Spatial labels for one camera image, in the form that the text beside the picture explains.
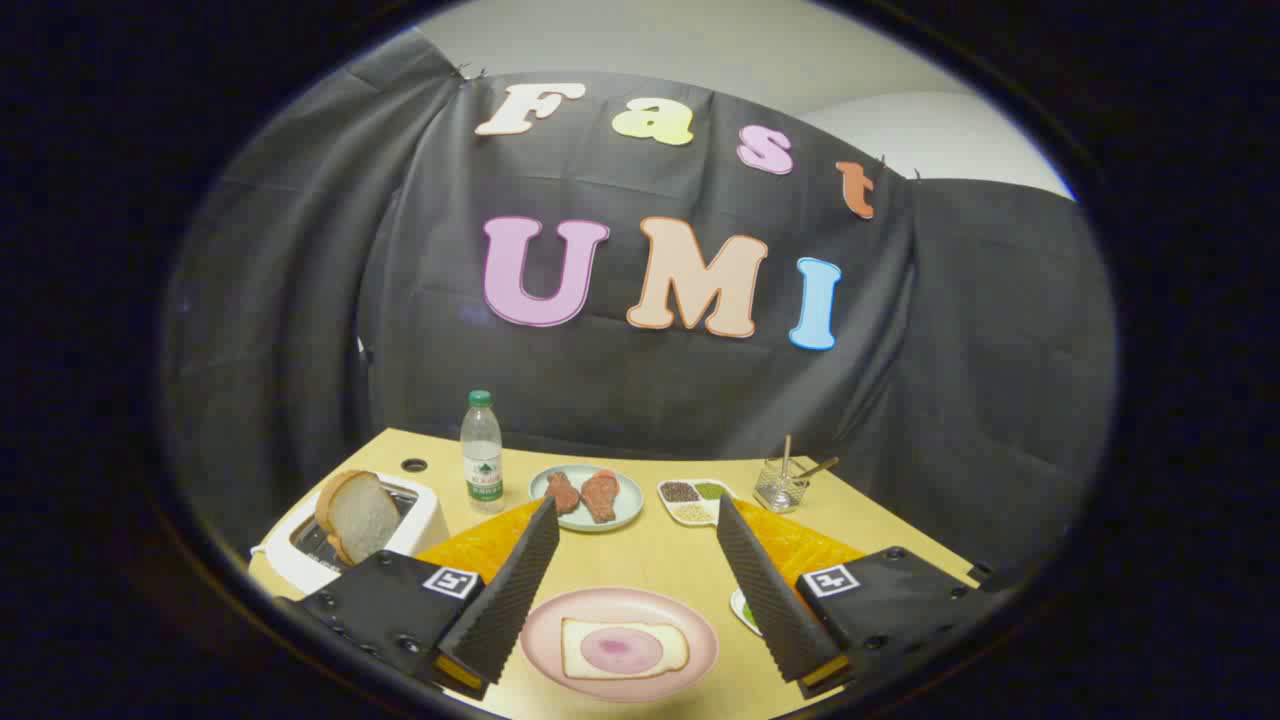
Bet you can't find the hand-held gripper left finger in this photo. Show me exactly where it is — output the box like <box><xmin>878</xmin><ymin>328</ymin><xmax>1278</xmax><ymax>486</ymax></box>
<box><xmin>290</xmin><ymin>495</ymin><xmax>561</xmax><ymax>701</ymax></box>

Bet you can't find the light blue plate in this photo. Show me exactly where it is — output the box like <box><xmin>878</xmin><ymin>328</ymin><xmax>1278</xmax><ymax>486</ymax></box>
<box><xmin>528</xmin><ymin>464</ymin><xmax>645</xmax><ymax>533</ymax></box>

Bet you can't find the white divided seasoning dish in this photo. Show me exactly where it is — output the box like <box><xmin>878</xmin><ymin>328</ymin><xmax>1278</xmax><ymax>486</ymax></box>
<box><xmin>657</xmin><ymin>479</ymin><xmax>738</xmax><ymax>527</ymax></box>

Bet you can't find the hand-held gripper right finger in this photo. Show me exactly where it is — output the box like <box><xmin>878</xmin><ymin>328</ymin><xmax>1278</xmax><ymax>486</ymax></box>
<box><xmin>716</xmin><ymin>495</ymin><xmax>991</xmax><ymax>701</ymax></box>

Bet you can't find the clear glass cup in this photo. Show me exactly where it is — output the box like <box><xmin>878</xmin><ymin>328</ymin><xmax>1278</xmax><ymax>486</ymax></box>
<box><xmin>753</xmin><ymin>457</ymin><xmax>809</xmax><ymax>514</ymax></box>

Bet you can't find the white toaster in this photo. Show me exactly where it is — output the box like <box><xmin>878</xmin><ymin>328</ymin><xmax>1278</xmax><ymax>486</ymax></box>
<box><xmin>250</xmin><ymin>472</ymin><xmax>451</xmax><ymax>598</ymax></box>

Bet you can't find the black backdrop cloth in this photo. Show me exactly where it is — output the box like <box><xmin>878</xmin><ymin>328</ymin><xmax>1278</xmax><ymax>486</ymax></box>
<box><xmin>160</xmin><ymin>30</ymin><xmax>1118</xmax><ymax>591</ymax></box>

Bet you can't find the bread slice with ham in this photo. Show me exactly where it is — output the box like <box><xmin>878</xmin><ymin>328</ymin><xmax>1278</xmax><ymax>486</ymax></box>
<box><xmin>560</xmin><ymin>618</ymin><xmax>690</xmax><ymax>681</ymax></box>

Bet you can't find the pink plate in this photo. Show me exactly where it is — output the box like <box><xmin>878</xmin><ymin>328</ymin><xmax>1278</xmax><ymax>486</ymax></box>
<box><xmin>519</xmin><ymin>586</ymin><xmax>720</xmax><ymax>703</ymax></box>

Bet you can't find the clear plastic water bottle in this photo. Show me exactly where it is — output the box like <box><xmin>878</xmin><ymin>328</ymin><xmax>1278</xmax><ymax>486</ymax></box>
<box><xmin>461</xmin><ymin>390</ymin><xmax>504</xmax><ymax>514</ymax></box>

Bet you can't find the plain white bread slice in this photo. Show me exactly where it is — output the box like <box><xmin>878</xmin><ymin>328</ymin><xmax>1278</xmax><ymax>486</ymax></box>
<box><xmin>315</xmin><ymin>470</ymin><xmax>402</xmax><ymax>567</ymax></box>

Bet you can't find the pink ham slice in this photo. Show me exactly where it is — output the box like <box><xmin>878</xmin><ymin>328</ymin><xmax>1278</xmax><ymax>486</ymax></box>
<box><xmin>580</xmin><ymin>627</ymin><xmax>666</xmax><ymax>674</ymax></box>

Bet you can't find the large brown meat piece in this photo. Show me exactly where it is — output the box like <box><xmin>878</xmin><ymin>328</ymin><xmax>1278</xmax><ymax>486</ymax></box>
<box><xmin>580</xmin><ymin>469</ymin><xmax>621</xmax><ymax>524</ymax></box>

